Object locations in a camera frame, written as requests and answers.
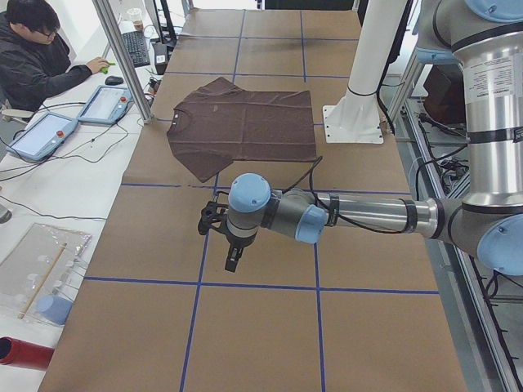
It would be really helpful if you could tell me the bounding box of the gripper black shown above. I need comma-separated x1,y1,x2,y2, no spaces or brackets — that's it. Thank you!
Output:
225,220,257,273

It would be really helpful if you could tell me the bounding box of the brown t-shirt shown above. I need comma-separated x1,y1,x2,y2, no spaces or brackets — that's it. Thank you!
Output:
167,78,316,182

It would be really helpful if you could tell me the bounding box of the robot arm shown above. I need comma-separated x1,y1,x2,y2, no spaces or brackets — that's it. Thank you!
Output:
220,1,522,276

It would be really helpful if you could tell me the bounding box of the brown paper table cover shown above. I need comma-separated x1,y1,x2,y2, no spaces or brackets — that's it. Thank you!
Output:
41,10,467,391

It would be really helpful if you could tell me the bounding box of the light blue cup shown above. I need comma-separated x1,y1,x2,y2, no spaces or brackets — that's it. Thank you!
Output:
37,295,73,325

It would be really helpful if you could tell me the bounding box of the wooden stick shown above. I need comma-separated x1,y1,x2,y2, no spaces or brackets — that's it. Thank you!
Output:
17,243,67,319

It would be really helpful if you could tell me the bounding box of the far teach pendant tablet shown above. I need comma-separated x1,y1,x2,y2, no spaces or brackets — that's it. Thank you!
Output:
77,85,132,125

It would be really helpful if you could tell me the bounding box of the teach pendant tablet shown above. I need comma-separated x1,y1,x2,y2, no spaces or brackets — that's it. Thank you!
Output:
77,85,132,125
7,113,78,162

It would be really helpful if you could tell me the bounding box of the clear bag with cardboard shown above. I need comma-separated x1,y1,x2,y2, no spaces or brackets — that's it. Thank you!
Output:
1,224,92,326

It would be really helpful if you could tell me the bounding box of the black computer mouse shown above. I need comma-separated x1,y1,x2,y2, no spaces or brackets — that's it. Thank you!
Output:
105,76,123,86

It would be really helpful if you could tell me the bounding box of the black power adapter box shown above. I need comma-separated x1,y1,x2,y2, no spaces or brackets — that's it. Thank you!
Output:
152,42,168,75

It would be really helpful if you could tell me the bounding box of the near teach pendant tablet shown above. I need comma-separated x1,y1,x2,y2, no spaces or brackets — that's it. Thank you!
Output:
7,113,78,162

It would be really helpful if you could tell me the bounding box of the black keyboard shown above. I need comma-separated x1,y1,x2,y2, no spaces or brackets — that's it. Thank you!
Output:
121,31,150,68

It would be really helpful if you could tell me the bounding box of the red cylinder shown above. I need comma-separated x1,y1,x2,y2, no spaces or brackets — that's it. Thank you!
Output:
1,336,54,371

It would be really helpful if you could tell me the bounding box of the drink cup with lid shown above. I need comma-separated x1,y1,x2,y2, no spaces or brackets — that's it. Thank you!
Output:
127,7,144,32

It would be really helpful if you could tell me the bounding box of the seated person in black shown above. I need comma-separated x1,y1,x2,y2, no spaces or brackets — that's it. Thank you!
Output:
1,1,110,112

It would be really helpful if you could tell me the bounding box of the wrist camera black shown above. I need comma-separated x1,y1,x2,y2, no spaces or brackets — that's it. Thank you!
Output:
197,201,228,236

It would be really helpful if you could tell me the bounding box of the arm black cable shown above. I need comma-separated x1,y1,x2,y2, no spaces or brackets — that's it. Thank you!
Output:
215,155,405,234

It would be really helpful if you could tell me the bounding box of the white camera mast with base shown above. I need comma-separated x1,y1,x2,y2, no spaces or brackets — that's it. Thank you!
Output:
323,0,411,144

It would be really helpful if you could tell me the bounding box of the aluminium frame post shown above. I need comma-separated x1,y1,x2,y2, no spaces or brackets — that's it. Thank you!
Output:
92,0,153,124

